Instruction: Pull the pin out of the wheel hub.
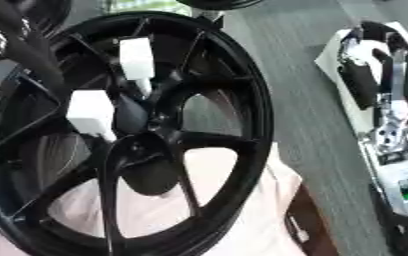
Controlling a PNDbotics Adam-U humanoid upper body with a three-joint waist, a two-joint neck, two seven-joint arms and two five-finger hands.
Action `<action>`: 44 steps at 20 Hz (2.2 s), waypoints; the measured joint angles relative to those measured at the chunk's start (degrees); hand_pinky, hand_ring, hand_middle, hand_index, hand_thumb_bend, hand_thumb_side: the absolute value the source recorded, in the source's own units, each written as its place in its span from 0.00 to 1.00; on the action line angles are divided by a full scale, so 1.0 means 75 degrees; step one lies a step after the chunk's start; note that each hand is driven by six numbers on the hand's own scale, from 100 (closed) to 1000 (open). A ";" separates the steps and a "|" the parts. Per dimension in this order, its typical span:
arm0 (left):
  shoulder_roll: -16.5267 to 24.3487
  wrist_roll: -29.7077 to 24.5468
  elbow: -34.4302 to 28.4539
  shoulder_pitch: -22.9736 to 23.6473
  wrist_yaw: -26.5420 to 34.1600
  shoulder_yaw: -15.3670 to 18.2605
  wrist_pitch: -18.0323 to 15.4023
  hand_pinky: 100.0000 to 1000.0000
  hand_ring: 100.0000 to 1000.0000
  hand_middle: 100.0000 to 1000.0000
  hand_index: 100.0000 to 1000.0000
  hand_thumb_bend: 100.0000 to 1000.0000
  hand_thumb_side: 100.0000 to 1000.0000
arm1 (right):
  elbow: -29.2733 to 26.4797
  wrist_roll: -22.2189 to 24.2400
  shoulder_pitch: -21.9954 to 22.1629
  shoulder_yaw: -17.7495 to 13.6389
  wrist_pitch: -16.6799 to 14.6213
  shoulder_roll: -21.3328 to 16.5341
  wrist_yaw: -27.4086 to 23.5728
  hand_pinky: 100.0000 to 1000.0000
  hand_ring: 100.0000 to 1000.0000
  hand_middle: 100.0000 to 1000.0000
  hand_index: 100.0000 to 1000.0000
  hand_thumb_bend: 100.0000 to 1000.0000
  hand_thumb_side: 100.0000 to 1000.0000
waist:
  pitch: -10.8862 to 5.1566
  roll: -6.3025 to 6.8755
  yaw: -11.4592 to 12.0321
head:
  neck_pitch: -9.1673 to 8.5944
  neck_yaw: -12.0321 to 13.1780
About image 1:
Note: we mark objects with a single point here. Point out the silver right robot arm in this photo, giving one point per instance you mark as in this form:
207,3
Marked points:
406,173

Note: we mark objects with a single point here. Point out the white board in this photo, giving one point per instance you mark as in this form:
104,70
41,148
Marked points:
337,96

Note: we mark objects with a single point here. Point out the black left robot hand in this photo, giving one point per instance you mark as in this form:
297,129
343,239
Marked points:
21,46

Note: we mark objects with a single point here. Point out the black spoked wheel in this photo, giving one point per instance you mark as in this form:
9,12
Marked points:
231,86

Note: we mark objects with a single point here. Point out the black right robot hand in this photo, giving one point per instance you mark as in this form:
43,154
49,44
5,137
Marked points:
359,83

